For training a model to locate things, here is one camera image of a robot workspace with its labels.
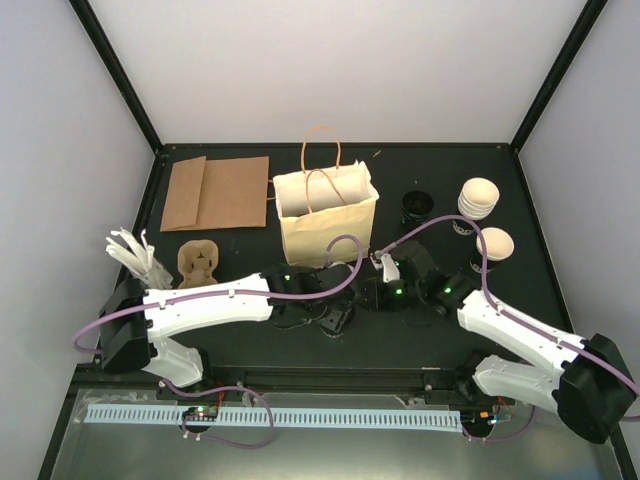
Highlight black takeout cup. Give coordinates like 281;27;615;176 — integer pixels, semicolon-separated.
469;227;515;273
319;320;346;338

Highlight cream paper bag with handles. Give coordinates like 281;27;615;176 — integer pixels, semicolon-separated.
272;126;379;268

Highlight stack of white paper cups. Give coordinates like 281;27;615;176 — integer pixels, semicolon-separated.
456;177;500;227

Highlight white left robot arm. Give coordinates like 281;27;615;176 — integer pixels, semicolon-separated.
100;262;356;399

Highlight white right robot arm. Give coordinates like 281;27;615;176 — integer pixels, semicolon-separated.
371;241;638;444

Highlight black coffee cup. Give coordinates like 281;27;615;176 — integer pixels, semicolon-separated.
401;190;434;230

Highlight flat brown paper bag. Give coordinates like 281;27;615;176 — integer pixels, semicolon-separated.
160;156;206;232

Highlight white stirrers in holder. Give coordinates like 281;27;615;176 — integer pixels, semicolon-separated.
106;228;173;290

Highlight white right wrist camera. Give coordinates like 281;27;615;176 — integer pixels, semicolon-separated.
370;253;401;284

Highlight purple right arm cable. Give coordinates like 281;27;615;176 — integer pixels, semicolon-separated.
381;214;640;445

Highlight brown paper bag with handles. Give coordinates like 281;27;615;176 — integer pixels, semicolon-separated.
194;156;269;230

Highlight white slotted cable duct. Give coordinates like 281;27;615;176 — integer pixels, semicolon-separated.
84;404;462;433

